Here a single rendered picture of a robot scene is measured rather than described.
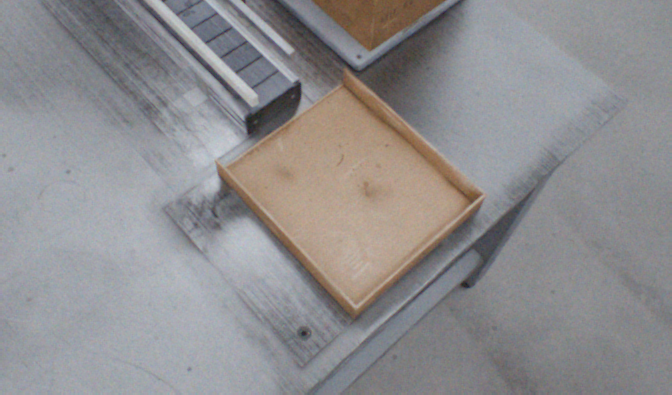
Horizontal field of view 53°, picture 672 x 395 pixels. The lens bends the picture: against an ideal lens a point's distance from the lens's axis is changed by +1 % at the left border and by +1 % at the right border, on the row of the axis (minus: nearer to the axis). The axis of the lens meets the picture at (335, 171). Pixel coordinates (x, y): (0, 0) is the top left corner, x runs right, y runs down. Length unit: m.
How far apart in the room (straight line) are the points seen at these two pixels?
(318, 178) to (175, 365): 0.33
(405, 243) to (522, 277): 0.99
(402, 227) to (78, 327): 0.46
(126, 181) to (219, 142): 0.15
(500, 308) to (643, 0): 1.30
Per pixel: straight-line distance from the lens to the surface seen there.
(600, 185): 2.15
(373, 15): 1.07
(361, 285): 0.94
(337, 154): 1.03
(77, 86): 1.16
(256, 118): 1.04
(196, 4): 1.17
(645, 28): 2.60
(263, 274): 0.95
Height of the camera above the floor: 1.72
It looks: 60 degrees down
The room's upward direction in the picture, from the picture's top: 6 degrees clockwise
